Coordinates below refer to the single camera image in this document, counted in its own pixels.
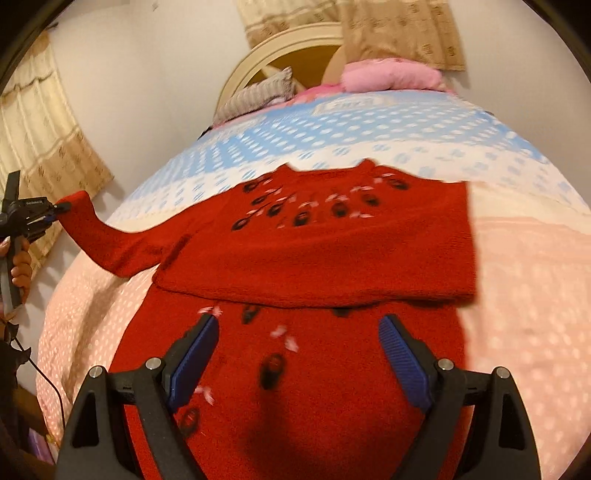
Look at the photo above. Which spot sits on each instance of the bed with dotted sheet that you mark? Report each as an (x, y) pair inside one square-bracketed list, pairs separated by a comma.
[(521, 277)]

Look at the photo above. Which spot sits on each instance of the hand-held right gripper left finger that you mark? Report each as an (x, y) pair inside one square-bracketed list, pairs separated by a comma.
[(194, 360)]

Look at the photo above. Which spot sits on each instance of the pink pillow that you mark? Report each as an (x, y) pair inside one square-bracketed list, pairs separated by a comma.
[(388, 76)]

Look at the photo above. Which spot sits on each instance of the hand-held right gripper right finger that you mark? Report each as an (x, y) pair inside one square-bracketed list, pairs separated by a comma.
[(406, 360)]

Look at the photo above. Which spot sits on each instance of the striped grey pillow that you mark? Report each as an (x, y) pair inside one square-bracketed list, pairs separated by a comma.
[(254, 97)]

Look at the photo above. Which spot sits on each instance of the person's left hand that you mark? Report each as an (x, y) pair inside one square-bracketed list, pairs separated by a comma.
[(21, 272)]

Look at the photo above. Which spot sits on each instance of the red knitted sweater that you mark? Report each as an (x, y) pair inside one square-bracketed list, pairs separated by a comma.
[(314, 249)]

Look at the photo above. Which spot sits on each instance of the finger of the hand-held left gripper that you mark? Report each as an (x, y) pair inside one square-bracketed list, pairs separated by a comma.
[(59, 208)]

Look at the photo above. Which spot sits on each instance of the cream wooden headboard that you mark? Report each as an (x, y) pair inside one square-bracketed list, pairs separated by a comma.
[(277, 50)]

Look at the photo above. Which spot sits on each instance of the beige flowered curtain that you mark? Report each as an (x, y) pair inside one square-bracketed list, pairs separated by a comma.
[(392, 27), (41, 147)]

